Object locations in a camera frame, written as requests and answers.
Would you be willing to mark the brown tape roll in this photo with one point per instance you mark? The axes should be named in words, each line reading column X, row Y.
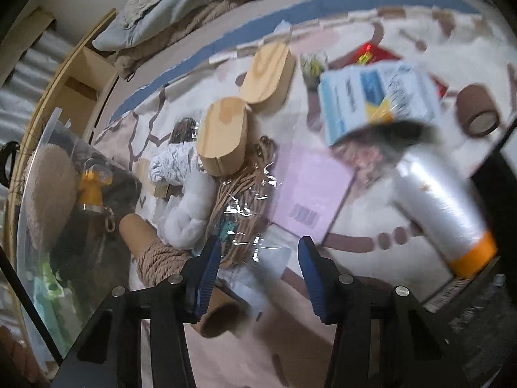
column 472, row 101

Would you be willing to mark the grey curtain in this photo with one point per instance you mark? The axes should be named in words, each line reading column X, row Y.
column 24, row 68

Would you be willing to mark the small ball packet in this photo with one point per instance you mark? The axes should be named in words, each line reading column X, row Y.
column 313, row 68

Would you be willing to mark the blue and white box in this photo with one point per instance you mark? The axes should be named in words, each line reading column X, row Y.
column 355, row 97

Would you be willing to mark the clear plastic storage bin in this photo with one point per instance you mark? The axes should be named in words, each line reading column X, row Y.
column 48, row 137

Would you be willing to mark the black cloth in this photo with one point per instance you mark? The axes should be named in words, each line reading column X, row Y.
column 117, row 194

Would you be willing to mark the clear plastic packet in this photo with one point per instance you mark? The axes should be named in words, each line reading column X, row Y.
column 262, row 258

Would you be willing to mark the dark foil packet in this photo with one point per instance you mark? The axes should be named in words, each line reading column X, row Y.
column 183, row 129

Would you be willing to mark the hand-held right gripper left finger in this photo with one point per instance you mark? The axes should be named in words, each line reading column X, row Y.
column 208, row 275

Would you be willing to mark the red packet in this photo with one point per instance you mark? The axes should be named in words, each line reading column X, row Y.
column 371, row 52

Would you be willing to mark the grey quilted duvet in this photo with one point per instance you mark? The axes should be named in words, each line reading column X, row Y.
column 202, row 0

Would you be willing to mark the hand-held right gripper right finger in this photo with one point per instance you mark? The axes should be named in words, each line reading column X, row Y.
column 315, row 279

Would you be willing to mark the rectangular wood block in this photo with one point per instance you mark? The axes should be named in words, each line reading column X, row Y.
column 161, row 192

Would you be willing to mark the white thread spool orange end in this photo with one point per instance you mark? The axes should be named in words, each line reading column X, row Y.
column 440, row 198

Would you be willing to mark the wooden shelf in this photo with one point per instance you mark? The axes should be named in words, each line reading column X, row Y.
column 85, row 68

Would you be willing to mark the white cotton wad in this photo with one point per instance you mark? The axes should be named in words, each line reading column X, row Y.
column 190, row 210

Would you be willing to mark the pink packet with barcode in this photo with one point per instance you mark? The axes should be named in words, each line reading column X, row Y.
column 311, row 182

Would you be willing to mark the dark patterned packet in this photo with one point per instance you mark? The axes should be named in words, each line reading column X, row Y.
column 363, row 157

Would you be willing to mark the white lace cloth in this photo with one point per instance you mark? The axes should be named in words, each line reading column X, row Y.
column 169, row 163

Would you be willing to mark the beige fuzzy earmuffs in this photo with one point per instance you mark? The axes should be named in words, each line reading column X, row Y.
column 52, row 186

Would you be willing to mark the black labelled box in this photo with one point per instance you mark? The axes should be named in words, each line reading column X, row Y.
column 476, row 315

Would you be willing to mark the oval wooden box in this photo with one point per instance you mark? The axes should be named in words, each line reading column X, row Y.
column 266, row 72
column 222, row 129

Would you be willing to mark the tan fleece blanket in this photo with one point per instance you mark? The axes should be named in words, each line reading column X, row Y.
column 161, row 40

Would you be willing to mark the teal wet wipes pack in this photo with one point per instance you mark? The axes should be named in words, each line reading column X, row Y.
column 52, row 303

